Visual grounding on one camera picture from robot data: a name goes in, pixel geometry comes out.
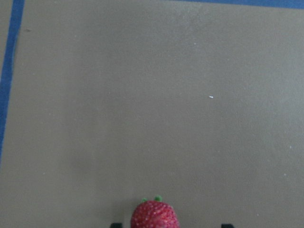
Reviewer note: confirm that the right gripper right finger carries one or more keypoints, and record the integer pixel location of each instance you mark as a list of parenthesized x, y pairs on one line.
[(226, 226)]

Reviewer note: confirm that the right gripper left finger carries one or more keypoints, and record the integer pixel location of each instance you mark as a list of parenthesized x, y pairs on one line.
[(116, 225)]

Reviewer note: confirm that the red strawberry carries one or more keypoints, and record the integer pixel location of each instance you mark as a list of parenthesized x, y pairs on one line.
[(154, 214)]

